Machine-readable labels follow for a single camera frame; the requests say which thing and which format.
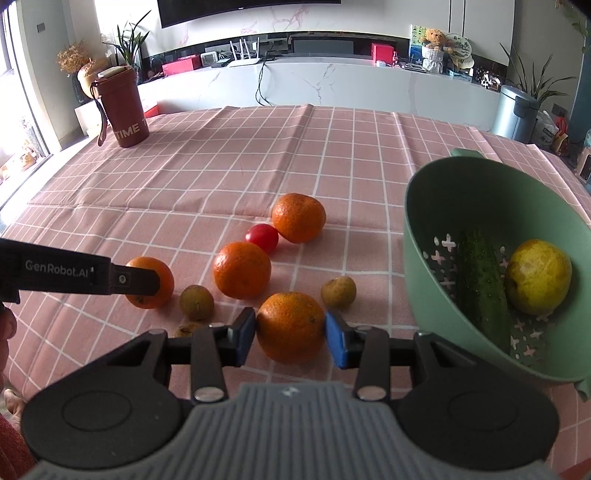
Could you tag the tall leafy potted plant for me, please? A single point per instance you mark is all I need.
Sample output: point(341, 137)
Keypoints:
point(535, 78)

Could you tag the red cherry tomato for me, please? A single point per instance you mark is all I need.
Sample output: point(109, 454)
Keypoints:
point(262, 237)

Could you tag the pink checked tablecloth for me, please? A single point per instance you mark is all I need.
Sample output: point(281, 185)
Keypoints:
point(231, 161)

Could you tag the brown longan shell piece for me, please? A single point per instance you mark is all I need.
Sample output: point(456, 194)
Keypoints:
point(187, 330)

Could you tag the grey pedal trash can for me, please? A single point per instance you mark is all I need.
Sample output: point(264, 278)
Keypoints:
point(512, 115)

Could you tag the small orange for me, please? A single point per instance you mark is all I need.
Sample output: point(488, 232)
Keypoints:
point(164, 286)

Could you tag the red cloth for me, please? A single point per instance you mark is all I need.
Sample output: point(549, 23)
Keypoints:
point(14, 450)

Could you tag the dried flowers in vase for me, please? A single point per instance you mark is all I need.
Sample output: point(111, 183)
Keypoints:
point(74, 57)

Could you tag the black television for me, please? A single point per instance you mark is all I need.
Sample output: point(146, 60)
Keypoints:
point(249, 11)

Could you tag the brown longan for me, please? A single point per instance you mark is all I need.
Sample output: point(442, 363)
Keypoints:
point(196, 302)
point(338, 292)

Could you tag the person's left hand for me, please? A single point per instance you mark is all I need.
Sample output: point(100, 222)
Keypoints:
point(6, 332)

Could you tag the yellow pear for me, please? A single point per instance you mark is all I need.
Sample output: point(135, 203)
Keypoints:
point(538, 277)

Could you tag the green colander bowl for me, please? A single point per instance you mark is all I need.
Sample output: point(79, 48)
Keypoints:
point(438, 207)

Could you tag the white router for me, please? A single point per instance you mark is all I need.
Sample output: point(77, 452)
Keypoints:
point(244, 59)

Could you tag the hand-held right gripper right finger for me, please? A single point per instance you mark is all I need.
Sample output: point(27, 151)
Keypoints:
point(336, 341)

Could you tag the brown teddy bear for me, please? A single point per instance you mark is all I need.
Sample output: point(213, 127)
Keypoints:
point(434, 39)

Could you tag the round paper fan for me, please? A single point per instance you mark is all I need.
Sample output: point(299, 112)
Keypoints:
point(459, 50)

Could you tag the large orange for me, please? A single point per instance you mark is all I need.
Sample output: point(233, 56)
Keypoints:
point(291, 328)

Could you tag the white marble cabinet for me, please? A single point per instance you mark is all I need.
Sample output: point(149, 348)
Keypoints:
point(323, 85)

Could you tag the green cucumber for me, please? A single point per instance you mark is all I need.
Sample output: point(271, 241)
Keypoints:
point(482, 286)

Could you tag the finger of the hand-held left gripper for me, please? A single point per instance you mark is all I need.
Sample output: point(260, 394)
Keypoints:
point(138, 281)

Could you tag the red box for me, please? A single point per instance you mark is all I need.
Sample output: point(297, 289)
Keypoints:
point(180, 65)
point(384, 51)

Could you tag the green potted plant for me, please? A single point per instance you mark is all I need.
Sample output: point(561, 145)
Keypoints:
point(129, 46)

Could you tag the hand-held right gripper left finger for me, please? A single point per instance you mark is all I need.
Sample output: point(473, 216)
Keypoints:
point(244, 342)

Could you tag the white plastic bag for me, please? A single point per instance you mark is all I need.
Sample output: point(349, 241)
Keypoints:
point(547, 129)

